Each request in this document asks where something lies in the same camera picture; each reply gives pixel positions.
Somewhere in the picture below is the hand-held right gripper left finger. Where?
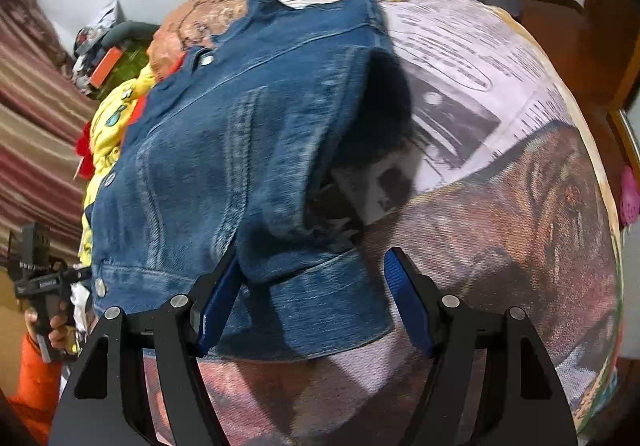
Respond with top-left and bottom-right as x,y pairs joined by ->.
47,246 -> 246,446

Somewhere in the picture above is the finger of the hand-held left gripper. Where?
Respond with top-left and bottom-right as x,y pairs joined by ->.
60,262 -> 97,285

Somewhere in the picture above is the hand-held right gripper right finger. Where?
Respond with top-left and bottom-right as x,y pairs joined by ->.
384,247 -> 581,446

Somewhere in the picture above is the blue denim jacket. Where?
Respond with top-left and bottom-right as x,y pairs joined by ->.
90,0 -> 417,363

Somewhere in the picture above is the person's left forearm orange sleeve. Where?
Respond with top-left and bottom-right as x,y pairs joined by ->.
7,330 -> 65,446

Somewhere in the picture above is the person's left hand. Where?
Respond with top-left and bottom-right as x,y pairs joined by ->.
25,298 -> 77,353

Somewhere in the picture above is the printed bed blanket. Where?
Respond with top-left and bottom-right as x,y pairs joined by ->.
142,0 -> 627,446

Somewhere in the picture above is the red plush garment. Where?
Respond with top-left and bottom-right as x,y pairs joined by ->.
74,121 -> 97,179

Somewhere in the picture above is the striped brown curtain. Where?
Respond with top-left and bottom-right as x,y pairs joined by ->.
0,0 -> 102,269

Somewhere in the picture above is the yellow printed garment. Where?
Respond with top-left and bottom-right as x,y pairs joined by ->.
80,64 -> 162,267

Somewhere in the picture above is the orange box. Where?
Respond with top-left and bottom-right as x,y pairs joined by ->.
91,47 -> 124,88

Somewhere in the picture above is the pile of clutter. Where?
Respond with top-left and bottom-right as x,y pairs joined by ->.
71,0 -> 124,79

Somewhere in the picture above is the wooden wardrobe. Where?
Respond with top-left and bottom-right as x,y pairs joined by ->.
582,0 -> 640,167

